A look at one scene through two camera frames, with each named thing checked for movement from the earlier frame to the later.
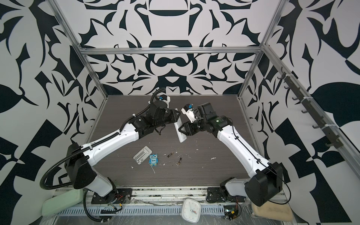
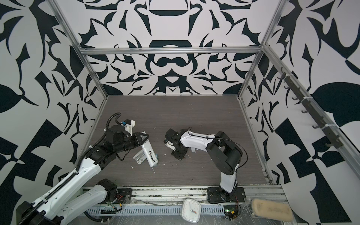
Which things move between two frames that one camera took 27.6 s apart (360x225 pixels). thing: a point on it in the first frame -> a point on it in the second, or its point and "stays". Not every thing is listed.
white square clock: [191, 210] stays
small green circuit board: [230, 212] stays
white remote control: [182, 136] -> [149, 152]
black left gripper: [174, 118] -> [137, 139]
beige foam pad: [278, 211] stays
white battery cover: [142, 155] stays
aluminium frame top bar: [82, 49] stays
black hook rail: [336, 142] stays
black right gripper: [190, 130] -> [178, 157]
